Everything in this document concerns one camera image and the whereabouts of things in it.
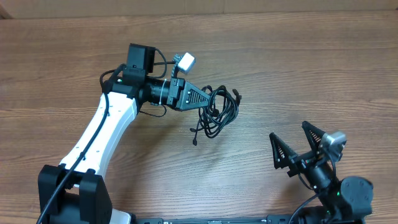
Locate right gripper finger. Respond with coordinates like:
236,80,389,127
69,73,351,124
302,121,325,154
269,133,298,169

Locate black USB cable bundle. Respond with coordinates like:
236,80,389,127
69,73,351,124
189,85,243,146

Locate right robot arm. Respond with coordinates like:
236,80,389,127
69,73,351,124
266,121,373,224

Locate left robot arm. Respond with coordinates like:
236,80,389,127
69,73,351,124
37,44,210,223

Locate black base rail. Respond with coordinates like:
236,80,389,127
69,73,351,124
131,215,306,224

